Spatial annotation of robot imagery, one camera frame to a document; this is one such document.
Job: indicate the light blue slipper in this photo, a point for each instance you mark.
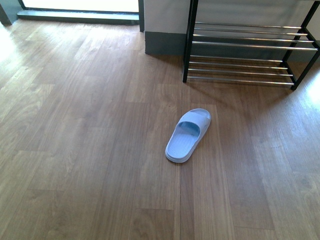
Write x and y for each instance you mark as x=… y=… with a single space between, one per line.
x=187 y=134

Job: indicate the black metal shoe rack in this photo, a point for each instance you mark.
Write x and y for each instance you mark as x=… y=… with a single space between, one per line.
x=258 y=54

